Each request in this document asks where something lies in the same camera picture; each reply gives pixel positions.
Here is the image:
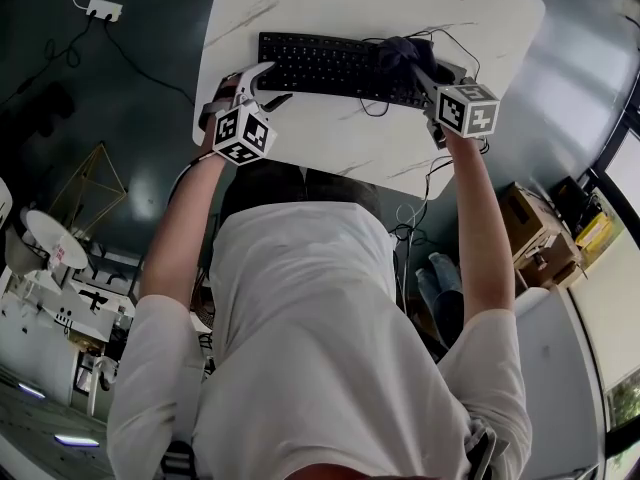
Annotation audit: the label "brown cardboard box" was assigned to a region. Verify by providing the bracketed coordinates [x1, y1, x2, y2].
[499, 181, 584, 289]

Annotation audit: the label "dark cloth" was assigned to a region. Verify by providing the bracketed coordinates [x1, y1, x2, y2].
[377, 35, 439, 77]

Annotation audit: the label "yellow box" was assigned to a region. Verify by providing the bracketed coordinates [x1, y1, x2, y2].
[574, 207, 617, 257]

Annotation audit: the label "person's dark trousers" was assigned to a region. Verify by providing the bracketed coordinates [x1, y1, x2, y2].
[219, 160, 384, 222]

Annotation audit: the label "black floor cable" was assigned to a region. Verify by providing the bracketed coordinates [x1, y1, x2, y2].
[103, 17, 197, 107]
[0, 15, 97, 112]

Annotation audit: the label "black keyboard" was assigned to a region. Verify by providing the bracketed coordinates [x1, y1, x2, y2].
[257, 31, 441, 110]

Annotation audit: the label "white round side table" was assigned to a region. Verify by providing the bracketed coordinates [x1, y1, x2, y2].
[24, 209, 89, 271]

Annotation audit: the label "person's white shirt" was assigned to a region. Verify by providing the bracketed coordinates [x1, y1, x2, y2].
[107, 200, 534, 480]

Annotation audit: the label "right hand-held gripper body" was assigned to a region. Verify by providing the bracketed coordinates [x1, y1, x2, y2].
[424, 81, 501, 150]

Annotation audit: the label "gold wire frame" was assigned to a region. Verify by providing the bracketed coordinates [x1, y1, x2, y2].
[47, 141, 129, 242]

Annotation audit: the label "hanging cable bundle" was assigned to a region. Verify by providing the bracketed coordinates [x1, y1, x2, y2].
[392, 157, 457, 250]

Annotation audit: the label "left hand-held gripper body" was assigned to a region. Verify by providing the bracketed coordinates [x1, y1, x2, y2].
[212, 83, 279, 167]

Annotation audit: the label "person's left hand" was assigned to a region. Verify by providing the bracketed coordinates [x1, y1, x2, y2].
[199, 73, 241, 155]

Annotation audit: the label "person's left forearm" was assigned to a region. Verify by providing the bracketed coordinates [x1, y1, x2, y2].
[139, 151, 226, 314]

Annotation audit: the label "person's right forearm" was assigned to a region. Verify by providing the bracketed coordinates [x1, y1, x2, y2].
[442, 131, 519, 319]

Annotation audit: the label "white cabinet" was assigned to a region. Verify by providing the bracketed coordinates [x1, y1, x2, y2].
[0, 267, 137, 419]

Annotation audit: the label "white power strip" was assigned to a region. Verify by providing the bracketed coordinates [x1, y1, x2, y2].
[85, 0, 124, 22]

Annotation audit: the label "thin black keyboard cable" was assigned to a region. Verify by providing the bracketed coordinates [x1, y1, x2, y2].
[358, 23, 484, 119]

